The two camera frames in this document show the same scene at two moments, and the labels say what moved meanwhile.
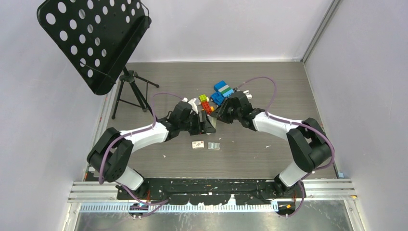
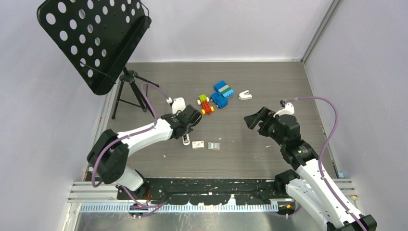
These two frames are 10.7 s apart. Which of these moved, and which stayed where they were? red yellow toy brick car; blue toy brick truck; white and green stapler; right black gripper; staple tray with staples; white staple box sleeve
Moved: white and green stapler; right black gripper
Stayed: red yellow toy brick car; blue toy brick truck; white staple box sleeve; staple tray with staples
